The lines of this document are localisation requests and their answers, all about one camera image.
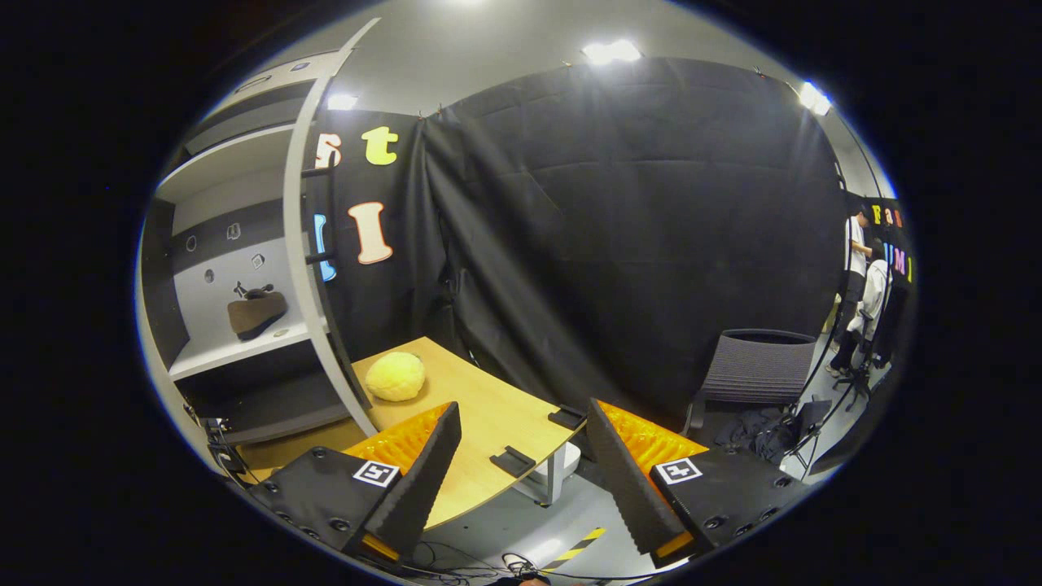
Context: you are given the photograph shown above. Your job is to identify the yellow black floor tape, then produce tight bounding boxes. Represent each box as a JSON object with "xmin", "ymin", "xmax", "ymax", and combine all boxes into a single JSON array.
[{"xmin": 541, "ymin": 527, "xmax": 607, "ymax": 571}]

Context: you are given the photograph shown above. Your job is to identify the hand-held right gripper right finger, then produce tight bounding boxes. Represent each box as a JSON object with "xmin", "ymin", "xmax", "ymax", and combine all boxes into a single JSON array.
[{"xmin": 586, "ymin": 399, "xmax": 807, "ymax": 568}]

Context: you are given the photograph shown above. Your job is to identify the yellow plush toy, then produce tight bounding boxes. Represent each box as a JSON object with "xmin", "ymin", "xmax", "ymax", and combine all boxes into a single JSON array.
[{"xmin": 365, "ymin": 352, "xmax": 427, "ymax": 402}]

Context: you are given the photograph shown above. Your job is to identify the white table leg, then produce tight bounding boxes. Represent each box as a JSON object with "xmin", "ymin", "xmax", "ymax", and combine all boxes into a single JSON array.
[{"xmin": 521, "ymin": 442, "xmax": 581, "ymax": 507}]

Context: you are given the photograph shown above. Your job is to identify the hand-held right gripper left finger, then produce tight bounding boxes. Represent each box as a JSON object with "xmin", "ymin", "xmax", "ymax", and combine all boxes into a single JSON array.
[{"xmin": 248, "ymin": 401, "xmax": 462, "ymax": 562}]

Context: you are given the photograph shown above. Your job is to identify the black door handle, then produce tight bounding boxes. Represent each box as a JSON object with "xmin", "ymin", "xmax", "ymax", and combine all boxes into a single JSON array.
[{"xmin": 301, "ymin": 165, "xmax": 339, "ymax": 266}]

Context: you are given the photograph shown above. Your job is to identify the brown fuzzy shoe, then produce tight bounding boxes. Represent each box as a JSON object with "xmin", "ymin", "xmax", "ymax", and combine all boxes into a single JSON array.
[{"xmin": 226, "ymin": 282, "xmax": 288, "ymax": 341}]

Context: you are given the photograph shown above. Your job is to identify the black floor cables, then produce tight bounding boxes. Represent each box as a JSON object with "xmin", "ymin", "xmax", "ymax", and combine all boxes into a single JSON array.
[{"xmin": 407, "ymin": 541, "xmax": 652, "ymax": 585}]

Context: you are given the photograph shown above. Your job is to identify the dark cloth pile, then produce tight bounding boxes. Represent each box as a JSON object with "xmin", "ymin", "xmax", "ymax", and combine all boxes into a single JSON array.
[{"xmin": 716, "ymin": 403, "xmax": 831, "ymax": 465}]

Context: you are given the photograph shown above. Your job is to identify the white shoe cabinet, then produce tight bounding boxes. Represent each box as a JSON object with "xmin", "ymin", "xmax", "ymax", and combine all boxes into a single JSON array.
[{"xmin": 138, "ymin": 49, "xmax": 379, "ymax": 447}]

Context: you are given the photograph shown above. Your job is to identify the black office chair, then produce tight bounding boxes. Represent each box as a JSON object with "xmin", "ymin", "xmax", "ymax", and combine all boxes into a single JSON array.
[{"xmin": 682, "ymin": 328, "xmax": 817, "ymax": 436}]

